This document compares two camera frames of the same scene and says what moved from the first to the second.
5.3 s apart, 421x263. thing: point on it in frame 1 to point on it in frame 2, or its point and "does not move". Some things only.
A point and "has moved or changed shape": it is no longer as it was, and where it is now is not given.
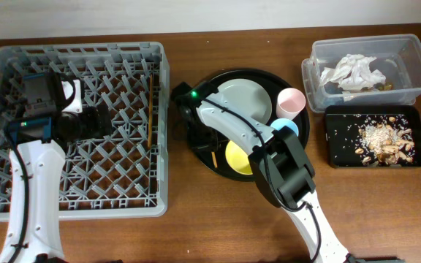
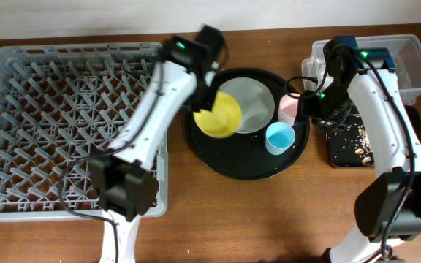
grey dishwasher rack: x=122 y=176 does not move
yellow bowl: x=237 y=158 has moved or changed shape
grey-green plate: x=248 y=96 does not move
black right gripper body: x=201 y=134 to x=330 y=106
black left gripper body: x=99 y=120 to x=203 y=101
